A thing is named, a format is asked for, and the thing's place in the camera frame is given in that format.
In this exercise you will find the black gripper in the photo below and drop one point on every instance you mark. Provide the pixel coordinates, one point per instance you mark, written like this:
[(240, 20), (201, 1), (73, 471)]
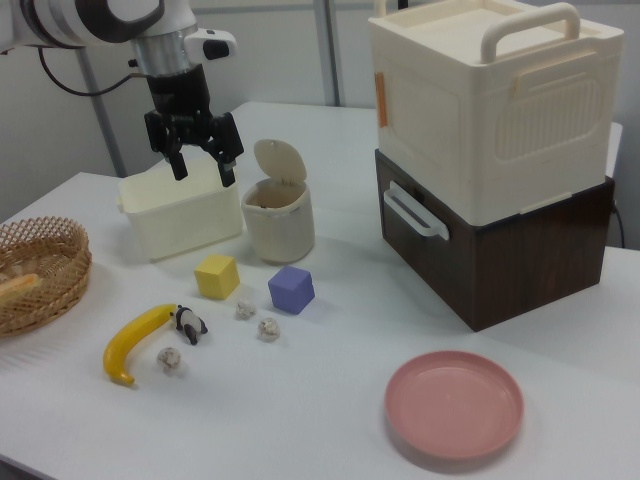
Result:
[(180, 100)]

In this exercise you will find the paper ball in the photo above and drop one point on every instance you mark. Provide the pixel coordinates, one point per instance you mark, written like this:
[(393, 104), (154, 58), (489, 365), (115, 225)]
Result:
[(245, 309), (268, 329), (170, 359)]

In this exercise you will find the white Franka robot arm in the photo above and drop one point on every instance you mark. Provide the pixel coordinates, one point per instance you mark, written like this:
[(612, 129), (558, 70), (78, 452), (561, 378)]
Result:
[(60, 20)]

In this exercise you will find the beige flip-lid trash can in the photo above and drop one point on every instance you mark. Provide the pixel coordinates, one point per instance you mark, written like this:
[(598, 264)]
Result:
[(280, 235)]

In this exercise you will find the cream open plastic bin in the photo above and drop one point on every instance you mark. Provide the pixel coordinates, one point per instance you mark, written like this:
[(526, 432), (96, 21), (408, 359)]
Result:
[(185, 220)]

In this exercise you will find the grey metal pole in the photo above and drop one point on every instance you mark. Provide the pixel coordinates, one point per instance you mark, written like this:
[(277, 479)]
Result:
[(107, 135)]

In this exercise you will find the yellow foam cube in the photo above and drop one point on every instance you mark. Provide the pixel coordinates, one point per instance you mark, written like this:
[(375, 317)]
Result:
[(215, 277)]

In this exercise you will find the purple foam cube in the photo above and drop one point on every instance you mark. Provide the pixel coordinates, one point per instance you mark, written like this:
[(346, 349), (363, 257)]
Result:
[(290, 292)]

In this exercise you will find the black white panda figurine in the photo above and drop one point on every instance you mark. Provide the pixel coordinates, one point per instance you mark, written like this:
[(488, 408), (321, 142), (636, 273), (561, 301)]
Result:
[(190, 322)]

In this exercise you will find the woven wicker basket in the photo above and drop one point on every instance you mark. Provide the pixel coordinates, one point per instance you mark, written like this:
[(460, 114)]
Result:
[(60, 280)]

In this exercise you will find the yellow toy banana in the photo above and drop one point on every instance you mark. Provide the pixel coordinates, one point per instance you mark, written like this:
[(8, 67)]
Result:
[(130, 340)]

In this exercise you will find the toy bread loaf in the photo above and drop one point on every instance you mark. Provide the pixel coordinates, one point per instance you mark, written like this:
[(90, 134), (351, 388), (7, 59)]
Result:
[(20, 285)]

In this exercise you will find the dark brown wooden drawer cabinet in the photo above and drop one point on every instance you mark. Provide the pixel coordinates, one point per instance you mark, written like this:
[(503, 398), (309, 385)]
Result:
[(525, 270)]

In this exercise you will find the pink plastic plate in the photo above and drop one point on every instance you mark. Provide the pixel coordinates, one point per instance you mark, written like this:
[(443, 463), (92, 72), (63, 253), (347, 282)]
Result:
[(452, 405)]

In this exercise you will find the dark vertical frame post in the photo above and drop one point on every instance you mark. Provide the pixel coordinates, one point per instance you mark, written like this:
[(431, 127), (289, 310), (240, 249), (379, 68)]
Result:
[(335, 50)]

